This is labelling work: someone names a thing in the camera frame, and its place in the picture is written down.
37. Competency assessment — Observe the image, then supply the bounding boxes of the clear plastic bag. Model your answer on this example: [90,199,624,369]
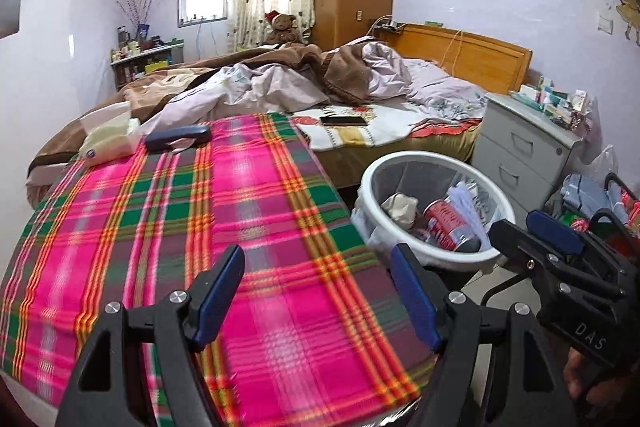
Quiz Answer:
[582,144,621,188]

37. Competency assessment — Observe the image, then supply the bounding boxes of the person's right hand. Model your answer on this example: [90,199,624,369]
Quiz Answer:
[562,349,626,403]

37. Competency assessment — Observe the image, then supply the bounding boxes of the yellow cable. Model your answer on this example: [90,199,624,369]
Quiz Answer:
[442,29,468,70]

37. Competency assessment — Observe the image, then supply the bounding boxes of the grey drawer nightstand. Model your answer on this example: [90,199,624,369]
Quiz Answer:
[470,92,583,212]

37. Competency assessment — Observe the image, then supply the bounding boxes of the white rose print bed cover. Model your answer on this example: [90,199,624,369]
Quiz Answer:
[292,103,483,151]

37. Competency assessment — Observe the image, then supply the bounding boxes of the square wall mirror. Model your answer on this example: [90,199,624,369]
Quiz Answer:
[0,0,25,40]

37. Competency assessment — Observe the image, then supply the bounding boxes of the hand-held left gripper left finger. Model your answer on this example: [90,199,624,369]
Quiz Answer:
[55,244,246,427]

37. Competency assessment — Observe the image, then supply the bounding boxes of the folded blue cloth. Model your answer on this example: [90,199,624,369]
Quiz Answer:
[560,174,626,220]

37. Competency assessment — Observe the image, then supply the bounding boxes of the pink green plaid tablecloth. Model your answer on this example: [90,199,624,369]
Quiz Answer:
[0,112,436,427]

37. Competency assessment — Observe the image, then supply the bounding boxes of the pale floral bed sheet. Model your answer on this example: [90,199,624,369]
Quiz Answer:
[400,57,488,122]

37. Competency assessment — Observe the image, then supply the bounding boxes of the dried branches in vase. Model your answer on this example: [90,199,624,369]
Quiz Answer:
[117,0,171,40]

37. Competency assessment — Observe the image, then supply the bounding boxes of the white plastic bin liner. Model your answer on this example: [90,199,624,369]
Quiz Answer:
[350,187,396,265]

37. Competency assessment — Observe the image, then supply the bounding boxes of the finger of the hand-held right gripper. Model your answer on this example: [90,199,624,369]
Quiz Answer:
[487,219,568,293]
[525,209,628,297]

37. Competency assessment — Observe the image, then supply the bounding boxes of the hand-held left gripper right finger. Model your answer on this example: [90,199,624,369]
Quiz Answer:
[390,244,576,427]

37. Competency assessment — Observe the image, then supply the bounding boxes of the beige paper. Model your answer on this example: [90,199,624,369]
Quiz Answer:
[381,193,418,230]

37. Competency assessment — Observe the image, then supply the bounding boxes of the soft tissue pack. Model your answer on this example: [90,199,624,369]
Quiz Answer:
[77,102,142,165]

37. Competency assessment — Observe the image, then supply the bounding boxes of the small white twisted foam roll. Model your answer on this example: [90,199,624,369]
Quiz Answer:
[444,183,493,233]

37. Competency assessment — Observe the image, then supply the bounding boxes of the white round waste bin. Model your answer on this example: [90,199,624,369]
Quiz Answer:
[359,152,516,265]

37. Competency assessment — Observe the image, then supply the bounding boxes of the brown fleece blanket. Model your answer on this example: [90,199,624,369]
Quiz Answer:
[25,42,416,188]

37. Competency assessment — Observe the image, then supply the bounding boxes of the red patterned bag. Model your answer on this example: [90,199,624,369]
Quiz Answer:
[605,172,640,238]

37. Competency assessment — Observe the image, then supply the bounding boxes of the pile of boxes on nightstand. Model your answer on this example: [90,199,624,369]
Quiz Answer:
[510,76,593,132]

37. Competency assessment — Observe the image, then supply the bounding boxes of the row of toiletry bottles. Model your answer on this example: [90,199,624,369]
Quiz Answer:
[111,24,183,60]

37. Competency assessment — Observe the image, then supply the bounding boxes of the teddy bear with red hat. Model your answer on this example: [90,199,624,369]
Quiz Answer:
[262,10,303,45]

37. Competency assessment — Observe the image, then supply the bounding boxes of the white wall shelf unit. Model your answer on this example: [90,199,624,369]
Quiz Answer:
[110,44,186,90]

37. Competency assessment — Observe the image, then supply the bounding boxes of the bed with gold valance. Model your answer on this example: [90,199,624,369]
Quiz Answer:
[315,122,483,188]

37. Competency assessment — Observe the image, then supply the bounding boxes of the small window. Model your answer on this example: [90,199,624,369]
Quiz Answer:
[177,0,230,28]

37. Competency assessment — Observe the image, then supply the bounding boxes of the wooden bed headboard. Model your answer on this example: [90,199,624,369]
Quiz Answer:
[375,23,533,95]

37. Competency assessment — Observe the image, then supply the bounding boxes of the dark blue glasses case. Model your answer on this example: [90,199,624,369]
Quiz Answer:
[145,124,211,152]

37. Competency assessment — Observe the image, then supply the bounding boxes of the crushed red drink can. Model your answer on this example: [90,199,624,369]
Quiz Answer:
[421,200,485,254]

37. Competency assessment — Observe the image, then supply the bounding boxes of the pale crumpled quilt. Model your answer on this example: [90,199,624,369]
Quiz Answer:
[140,43,416,135]

